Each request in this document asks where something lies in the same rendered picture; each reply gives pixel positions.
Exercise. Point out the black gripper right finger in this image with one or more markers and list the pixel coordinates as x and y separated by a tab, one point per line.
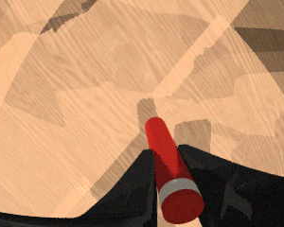
234	196

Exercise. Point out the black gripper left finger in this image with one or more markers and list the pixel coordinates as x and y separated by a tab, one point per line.
132	202

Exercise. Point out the red peg with white band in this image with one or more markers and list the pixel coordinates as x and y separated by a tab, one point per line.
180	199

